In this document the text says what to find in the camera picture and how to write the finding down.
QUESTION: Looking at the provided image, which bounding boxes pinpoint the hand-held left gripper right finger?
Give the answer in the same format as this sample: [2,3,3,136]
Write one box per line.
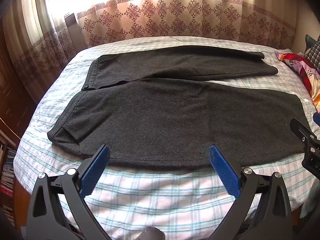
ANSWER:
[209,144,293,240]

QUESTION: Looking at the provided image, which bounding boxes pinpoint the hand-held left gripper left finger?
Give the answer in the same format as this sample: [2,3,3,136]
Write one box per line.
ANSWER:
[26,144,112,240]

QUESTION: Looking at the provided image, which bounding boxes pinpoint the dark grey pants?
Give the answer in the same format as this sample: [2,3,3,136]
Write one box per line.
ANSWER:
[47,44,313,170]

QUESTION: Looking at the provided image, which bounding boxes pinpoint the person's left hand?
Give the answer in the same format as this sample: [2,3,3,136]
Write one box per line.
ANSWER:
[136,225,165,240]

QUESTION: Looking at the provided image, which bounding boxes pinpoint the colourful patchwork blanket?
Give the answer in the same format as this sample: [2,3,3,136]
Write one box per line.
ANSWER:
[274,51,320,113]

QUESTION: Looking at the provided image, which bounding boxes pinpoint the bed with plaid sheet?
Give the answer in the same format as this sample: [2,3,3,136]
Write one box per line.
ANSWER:
[14,35,320,240]

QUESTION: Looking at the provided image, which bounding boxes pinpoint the dark checked pillow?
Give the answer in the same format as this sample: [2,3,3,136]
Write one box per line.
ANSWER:
[304,34,320,68]

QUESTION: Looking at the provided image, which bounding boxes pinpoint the wooden bookshelf with books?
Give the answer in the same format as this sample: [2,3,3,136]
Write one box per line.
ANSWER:
[0,127,20,222]

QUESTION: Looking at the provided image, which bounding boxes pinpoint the brown wooden door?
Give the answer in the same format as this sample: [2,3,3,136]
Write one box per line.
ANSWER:
[0,22,38,140]

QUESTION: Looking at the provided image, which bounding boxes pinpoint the striped patterned curtain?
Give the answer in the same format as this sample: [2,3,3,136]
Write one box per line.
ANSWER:
[2,0,84,102]

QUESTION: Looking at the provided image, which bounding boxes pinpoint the dark grey upright panel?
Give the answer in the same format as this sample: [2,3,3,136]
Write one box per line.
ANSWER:
[64,12,83,48]

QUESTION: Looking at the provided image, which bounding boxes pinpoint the beige patterned curtain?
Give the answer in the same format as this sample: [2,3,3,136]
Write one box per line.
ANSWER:
[75,0,298,50]

